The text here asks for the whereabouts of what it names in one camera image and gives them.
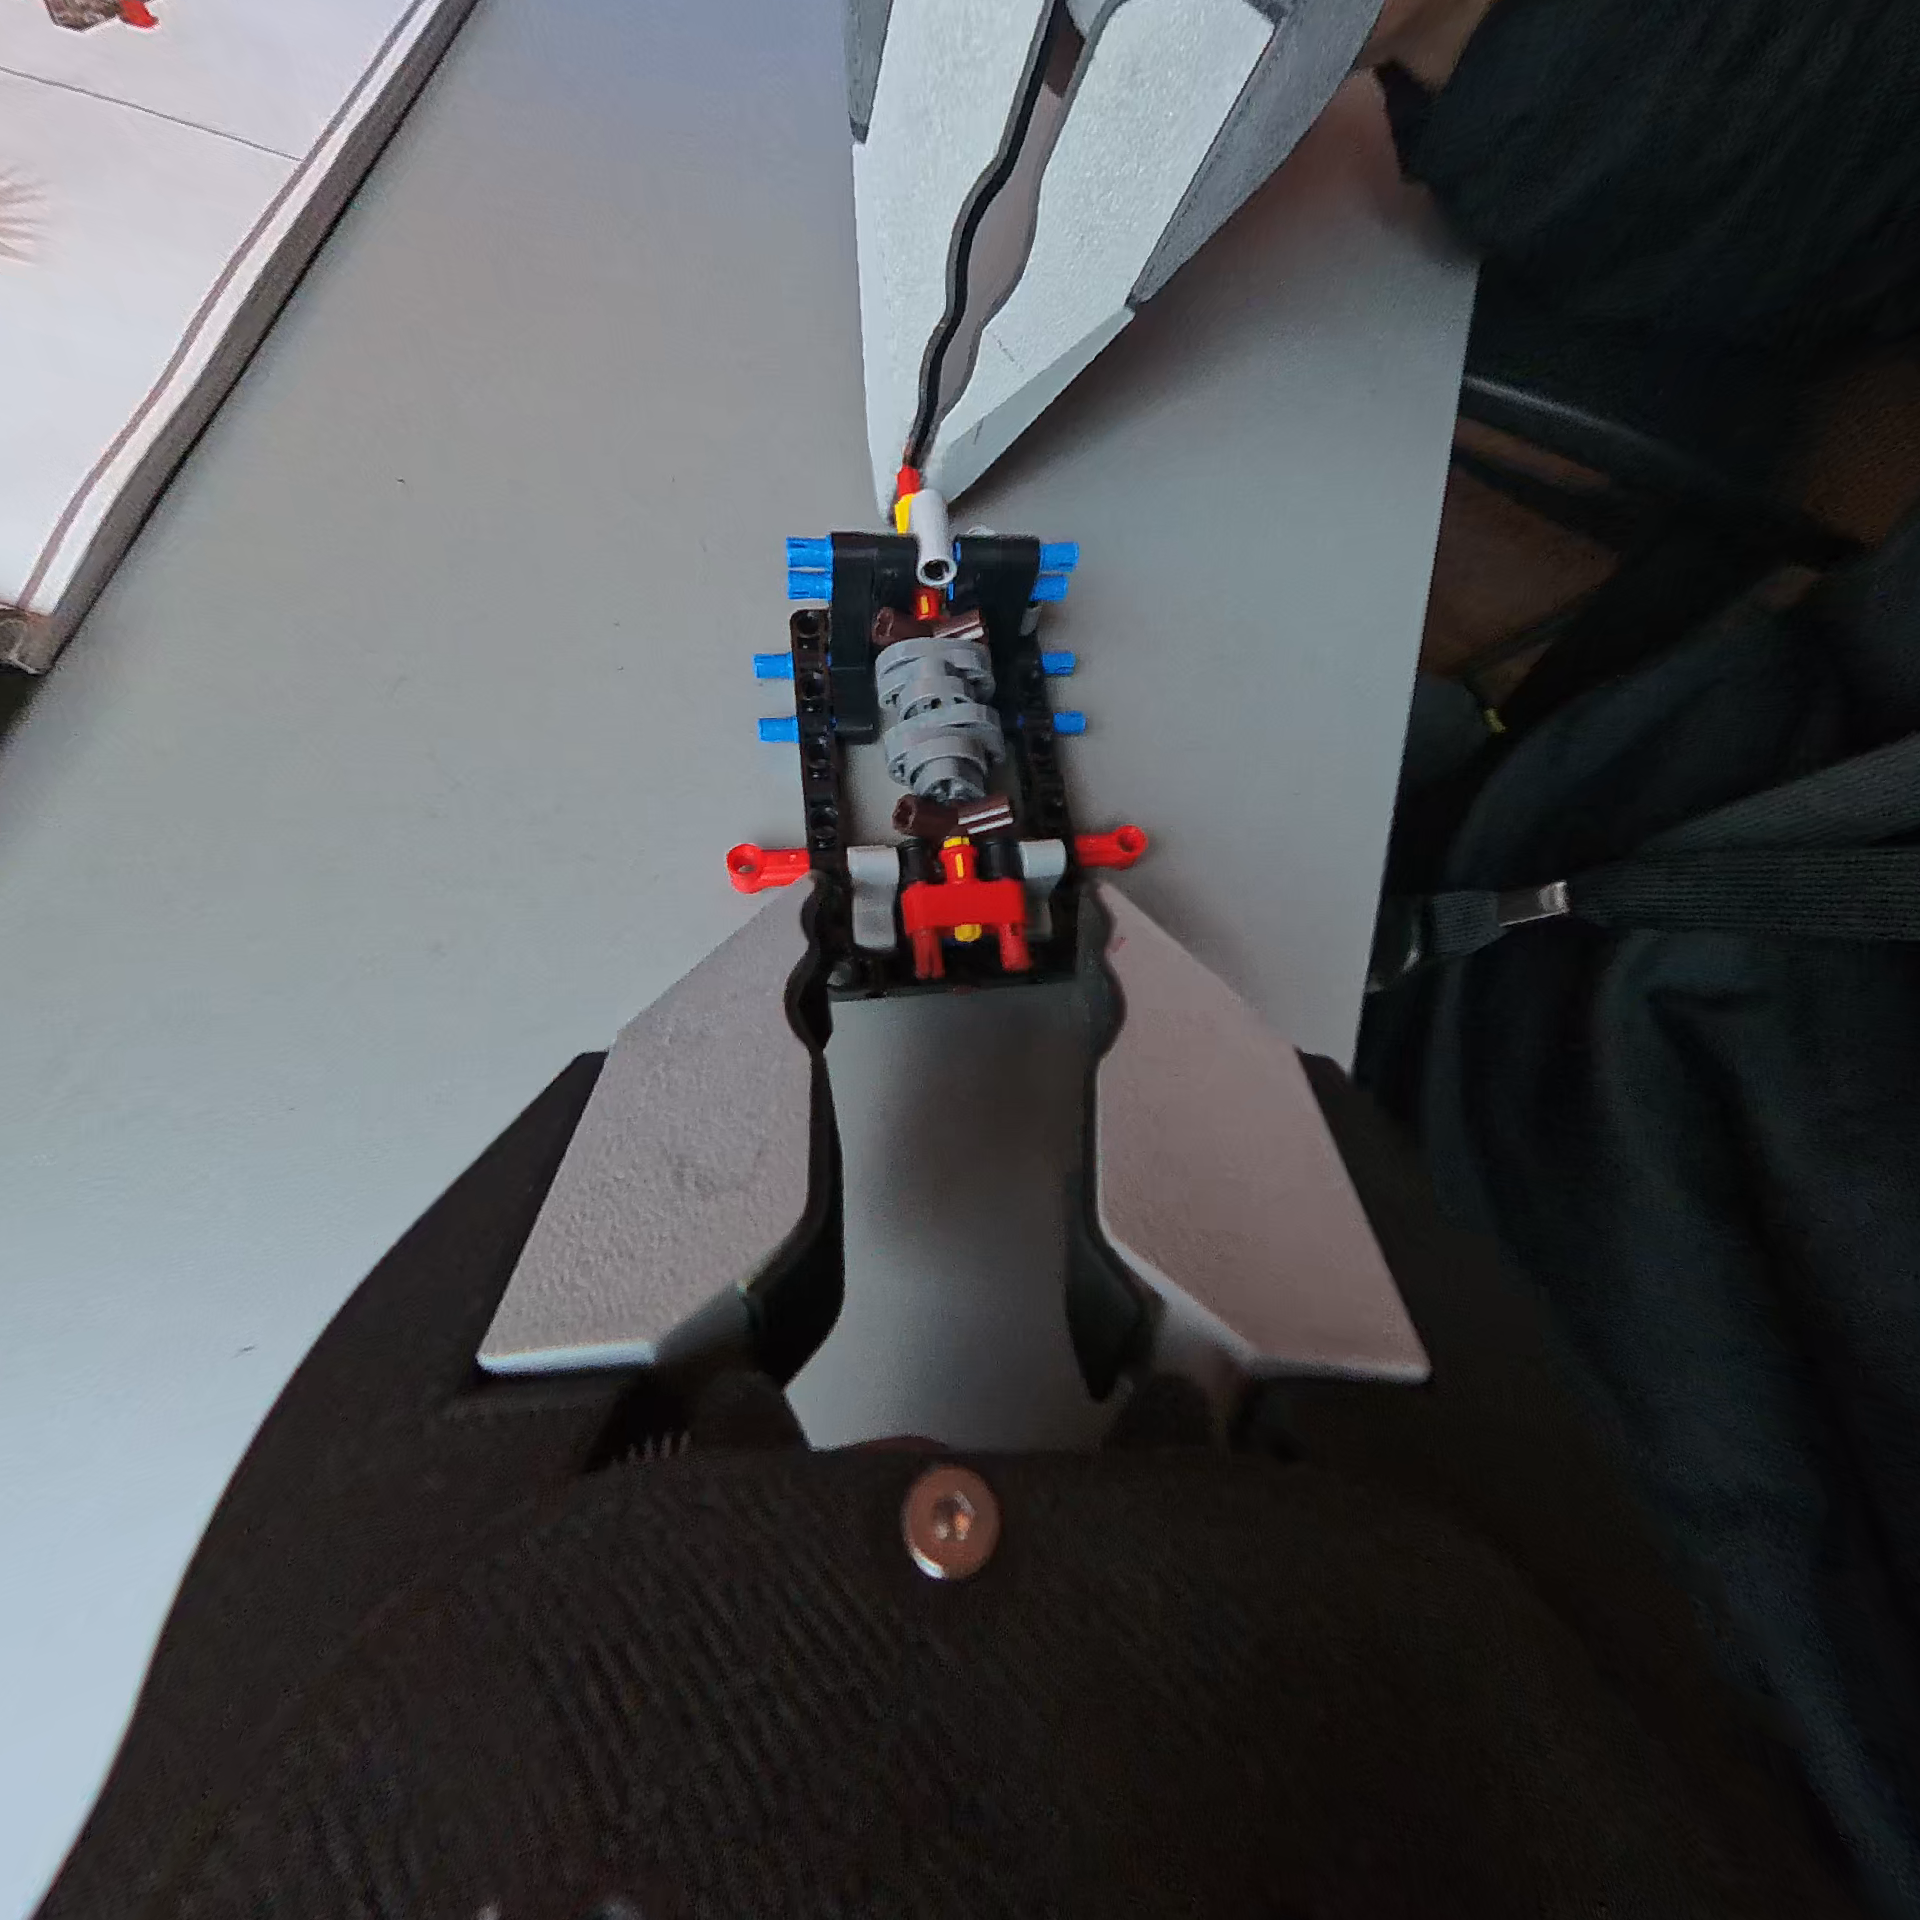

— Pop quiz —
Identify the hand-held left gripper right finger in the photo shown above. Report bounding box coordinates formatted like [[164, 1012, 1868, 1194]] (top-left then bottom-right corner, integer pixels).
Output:
[[1064, 882, 1432, 1404]]

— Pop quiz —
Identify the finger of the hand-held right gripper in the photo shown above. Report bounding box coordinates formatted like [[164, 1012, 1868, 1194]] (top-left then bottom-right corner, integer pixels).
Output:
[[918, 0, 1390, 501], [844, 0, 1087, 509]]

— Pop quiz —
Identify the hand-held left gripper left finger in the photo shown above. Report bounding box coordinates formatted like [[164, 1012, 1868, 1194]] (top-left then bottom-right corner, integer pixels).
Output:
[[472, 882, 854, 1408]]

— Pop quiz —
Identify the black lego frame assembly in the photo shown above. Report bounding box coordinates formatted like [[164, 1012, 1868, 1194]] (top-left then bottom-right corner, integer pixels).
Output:
[[724, 487, 1149, 999]]

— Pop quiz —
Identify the lego instruction booklet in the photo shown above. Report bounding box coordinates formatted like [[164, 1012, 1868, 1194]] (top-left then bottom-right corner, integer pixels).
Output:
[[0, 0, 483, 675]]

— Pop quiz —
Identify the black lanyard strap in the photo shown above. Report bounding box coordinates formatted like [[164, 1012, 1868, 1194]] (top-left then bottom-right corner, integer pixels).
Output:
[[1418, 736, 1920, 940]]

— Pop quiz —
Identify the black chair frame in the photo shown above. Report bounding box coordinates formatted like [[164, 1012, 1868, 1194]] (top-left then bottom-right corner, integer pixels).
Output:
[[1451, 375, 1862, 572]]

